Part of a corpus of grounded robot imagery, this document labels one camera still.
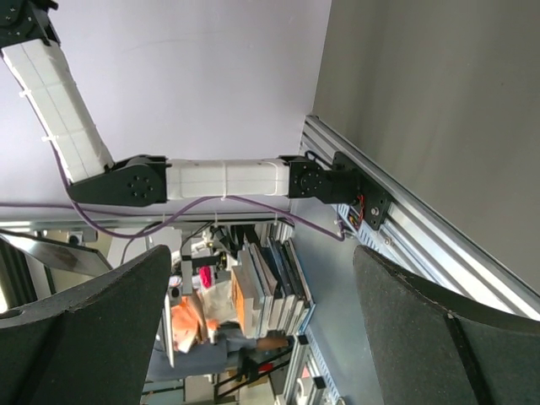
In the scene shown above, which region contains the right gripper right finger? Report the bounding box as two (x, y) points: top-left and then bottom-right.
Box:
(353, 246), (539, 404)

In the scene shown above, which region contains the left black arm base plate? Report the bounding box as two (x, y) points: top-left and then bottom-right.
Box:
(332, 152), (394, 231)

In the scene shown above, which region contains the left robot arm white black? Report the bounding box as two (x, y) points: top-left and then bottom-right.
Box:
(1, 1), (365, 208)

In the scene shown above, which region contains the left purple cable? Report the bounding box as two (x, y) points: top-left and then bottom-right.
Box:
(0, 151), (347, 262)

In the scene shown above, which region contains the person in orange top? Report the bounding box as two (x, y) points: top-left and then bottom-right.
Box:
(146, 293), (290, 382)

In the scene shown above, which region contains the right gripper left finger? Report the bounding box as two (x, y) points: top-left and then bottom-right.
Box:
(1, 245), (171, 404)

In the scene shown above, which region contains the background stack of books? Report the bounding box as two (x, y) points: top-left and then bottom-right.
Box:
(231, 239), (316, 339)

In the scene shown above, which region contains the slotted grey cable duct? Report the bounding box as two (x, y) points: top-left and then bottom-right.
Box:
(335, 204), (385, 253)

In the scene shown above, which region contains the dark monitor screen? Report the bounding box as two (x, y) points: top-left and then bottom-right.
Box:
(1, 229), (112, 278)

